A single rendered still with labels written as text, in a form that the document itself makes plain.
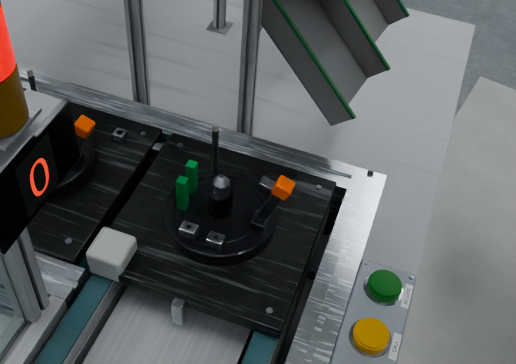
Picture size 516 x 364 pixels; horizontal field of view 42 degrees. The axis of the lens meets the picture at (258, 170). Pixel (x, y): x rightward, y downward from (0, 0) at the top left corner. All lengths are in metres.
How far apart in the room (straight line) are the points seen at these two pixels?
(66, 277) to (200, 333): 0.17
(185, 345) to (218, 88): 0.53
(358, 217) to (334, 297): 0.13
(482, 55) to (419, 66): 1.63
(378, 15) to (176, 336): 0.62
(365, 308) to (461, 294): 0.21
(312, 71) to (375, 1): 0.28
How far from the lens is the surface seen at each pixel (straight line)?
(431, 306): 0.95
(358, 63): 1.03
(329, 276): 0.82
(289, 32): 0.89
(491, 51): 2.97
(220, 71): 1.22
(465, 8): 3.19
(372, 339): 0.77
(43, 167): 0.59
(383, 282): 0.81
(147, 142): 0.93
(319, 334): 0.78
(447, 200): 1.07
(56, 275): 0.83
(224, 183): 0.78
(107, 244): 0.80
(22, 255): 0.72
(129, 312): 0.83
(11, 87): 0.52
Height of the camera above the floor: 1.63
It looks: 47 degrees down
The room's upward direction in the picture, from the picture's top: 5 degrees clockwise
